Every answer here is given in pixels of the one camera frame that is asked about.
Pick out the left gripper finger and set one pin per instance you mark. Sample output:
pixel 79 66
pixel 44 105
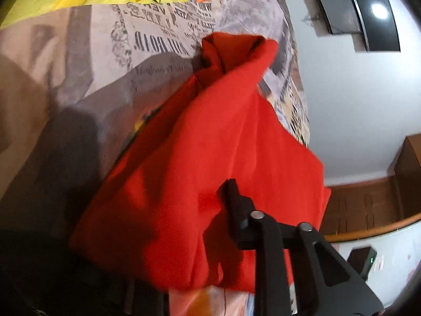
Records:
pixel 294 261

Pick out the red zip sweatshirt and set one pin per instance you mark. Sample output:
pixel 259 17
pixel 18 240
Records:
pixel 158 216

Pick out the small black device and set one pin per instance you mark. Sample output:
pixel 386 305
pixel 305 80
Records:
pixel 362 260

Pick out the brown wooden door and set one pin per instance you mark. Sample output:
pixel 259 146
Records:
pixel 375 207

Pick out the black curved monitor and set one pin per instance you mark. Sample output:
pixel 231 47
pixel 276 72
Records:
pixel 378 25

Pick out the newspaper print bed sheet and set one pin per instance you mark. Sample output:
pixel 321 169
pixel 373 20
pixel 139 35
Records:
pixel 76 87

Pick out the wall mounted grey box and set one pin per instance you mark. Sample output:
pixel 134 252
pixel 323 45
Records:
pixel 340 16

